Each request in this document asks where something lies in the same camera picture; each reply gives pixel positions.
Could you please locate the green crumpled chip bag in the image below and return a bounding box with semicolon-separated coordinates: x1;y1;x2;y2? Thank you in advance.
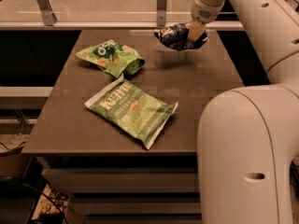
76;39;145;78

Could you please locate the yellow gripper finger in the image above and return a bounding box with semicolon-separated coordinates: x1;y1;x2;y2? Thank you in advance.
187;21;206;41

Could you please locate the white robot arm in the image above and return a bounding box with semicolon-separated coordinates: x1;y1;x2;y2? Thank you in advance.
192;0;299;224

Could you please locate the left metal railing bracket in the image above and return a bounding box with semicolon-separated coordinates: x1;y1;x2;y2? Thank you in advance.
36;0;57;26

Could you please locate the grey drawer cabinet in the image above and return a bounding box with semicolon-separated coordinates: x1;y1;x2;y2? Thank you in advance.
22;30;242;224

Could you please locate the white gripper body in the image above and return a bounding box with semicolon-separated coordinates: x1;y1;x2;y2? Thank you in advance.
191;0;223;23

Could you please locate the blue chip bag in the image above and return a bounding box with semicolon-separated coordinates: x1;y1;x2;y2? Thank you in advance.
154;23;208;51

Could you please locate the metal railing bracket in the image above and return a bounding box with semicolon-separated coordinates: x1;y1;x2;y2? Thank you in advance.
36;0;57;26
156;0;167;26

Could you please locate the centre metal railing bracket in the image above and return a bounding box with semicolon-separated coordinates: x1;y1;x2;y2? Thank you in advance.
156;0;167;26

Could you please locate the green Kettle jalapeno chip bag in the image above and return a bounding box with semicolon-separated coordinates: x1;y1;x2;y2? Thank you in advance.
85;76;178;149

